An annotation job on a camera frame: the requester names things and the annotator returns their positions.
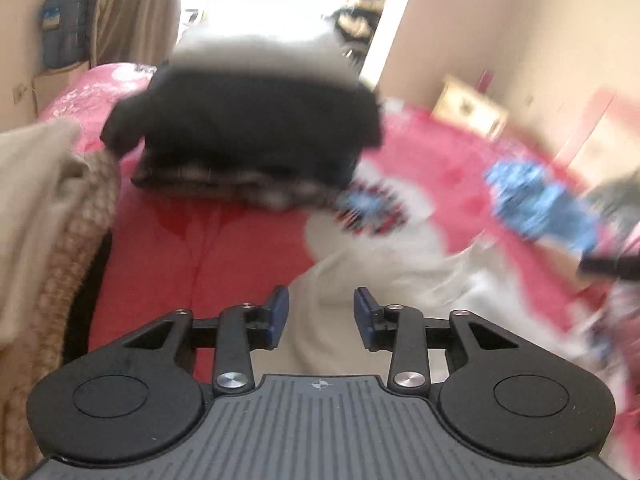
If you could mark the brown knitted cloth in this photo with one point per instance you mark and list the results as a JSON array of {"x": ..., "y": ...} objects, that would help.
[{"x": 75, "y": 260}]

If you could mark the blue wall organizer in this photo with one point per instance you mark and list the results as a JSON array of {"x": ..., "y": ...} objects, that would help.
[{"x": 65, "y": 27}]

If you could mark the wooden nightstand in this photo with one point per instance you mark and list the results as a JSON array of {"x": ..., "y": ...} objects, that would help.
[{"x": 470, "y": 107}]

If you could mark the blue patterned cloth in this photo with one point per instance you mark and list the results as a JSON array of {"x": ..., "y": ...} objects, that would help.
[{"x": 540, "y": 205}]

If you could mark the dark folded clothes stack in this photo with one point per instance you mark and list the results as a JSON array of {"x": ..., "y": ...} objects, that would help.
[{"x": 240, "y": 125}]

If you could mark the beige curtain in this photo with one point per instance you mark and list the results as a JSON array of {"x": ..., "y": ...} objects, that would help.
[{"x": 135, "y": 10}]

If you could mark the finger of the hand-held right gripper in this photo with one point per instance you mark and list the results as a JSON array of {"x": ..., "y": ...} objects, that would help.
[{"x": 612, "y": 266}]

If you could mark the white t-shirt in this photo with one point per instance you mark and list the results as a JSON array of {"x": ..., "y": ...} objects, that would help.
[{"x": 325, "y": 310}]

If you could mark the beige cloth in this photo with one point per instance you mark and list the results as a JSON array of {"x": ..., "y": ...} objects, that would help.
[{"x": 35, "y": 200}]

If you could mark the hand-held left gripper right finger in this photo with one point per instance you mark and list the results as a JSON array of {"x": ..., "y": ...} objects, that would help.
[{"x": 364, "y": 315}]

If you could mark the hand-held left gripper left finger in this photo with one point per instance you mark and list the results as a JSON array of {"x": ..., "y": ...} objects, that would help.
[{"x": 277, "y": 315}]

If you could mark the red floral bedsheet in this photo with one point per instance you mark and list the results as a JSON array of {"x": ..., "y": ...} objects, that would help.
[{"x": 165, "y": 260}]

